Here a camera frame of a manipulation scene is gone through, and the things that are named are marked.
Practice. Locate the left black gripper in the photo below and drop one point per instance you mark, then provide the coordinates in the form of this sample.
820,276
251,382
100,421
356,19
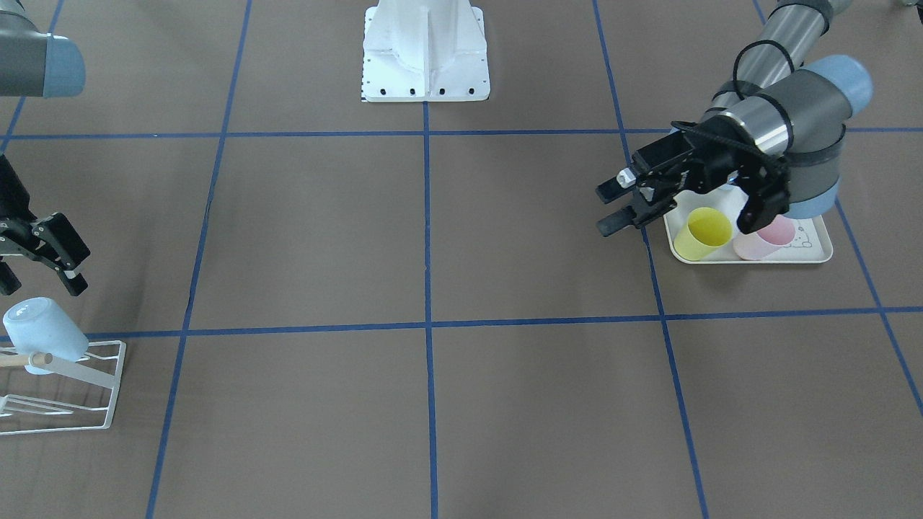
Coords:
710,171

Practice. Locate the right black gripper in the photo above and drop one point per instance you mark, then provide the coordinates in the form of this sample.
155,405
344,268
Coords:
16,232

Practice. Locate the light blue cup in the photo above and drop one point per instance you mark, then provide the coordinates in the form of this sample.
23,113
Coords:
40,325

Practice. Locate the pink cup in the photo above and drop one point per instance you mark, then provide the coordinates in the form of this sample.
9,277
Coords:
762,243

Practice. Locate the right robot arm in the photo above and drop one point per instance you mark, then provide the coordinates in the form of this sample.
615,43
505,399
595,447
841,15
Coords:
45,65

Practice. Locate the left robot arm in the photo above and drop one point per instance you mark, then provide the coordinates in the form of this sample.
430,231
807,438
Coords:
775,130

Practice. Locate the yellow cup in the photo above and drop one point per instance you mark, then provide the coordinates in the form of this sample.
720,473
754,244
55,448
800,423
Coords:
704,231

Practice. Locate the wooden rack dowel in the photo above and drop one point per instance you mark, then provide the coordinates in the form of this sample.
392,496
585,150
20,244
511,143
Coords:
34,360

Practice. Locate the white wire cup rack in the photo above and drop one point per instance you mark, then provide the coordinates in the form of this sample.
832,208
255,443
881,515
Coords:
43,400

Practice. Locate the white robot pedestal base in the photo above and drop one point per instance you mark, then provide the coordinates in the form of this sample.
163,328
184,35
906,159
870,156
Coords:
424,51

